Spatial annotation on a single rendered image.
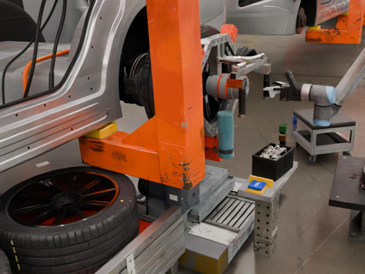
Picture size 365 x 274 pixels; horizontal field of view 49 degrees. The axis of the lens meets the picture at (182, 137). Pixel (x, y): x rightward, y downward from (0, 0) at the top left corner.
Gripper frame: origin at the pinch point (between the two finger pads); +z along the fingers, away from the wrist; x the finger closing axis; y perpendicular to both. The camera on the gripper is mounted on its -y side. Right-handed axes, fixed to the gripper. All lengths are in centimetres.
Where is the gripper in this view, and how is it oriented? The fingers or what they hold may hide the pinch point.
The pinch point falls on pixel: (267, 85)
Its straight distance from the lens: 235.7
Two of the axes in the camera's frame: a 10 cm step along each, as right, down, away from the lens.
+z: -8.5, -1.5, 5.1
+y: 0.5, 9.3, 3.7
